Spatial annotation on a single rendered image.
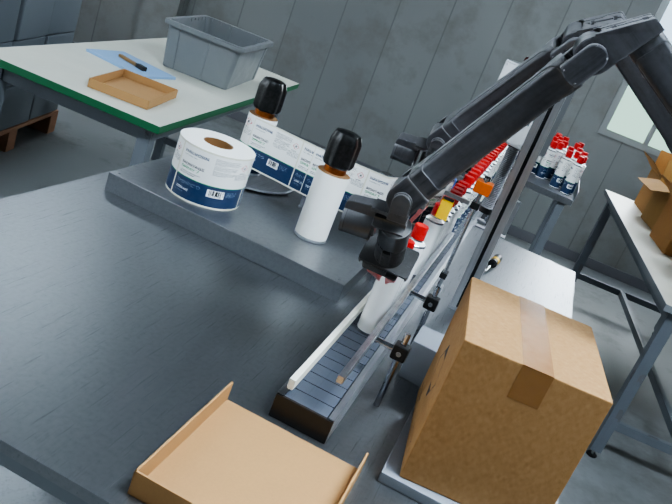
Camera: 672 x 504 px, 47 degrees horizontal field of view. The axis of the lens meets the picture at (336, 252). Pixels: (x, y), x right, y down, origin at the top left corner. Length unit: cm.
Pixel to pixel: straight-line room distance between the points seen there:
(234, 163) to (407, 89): 446
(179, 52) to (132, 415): 273
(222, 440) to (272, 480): 11
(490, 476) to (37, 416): 70
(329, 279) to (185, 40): 216
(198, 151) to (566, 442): 114
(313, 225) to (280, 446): 83
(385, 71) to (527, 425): 527
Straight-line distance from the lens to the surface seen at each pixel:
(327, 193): 195
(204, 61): 377
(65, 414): 123
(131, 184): 201
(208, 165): 195
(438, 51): 629
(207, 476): 118
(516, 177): 200
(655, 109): 179
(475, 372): 121
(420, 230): 176
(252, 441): 128
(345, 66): 641
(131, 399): 129
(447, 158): 131
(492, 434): 126
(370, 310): 161
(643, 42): 126
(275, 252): 186
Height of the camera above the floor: 157
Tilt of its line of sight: 20 degrees down
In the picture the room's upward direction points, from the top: 21 degrees clockwise
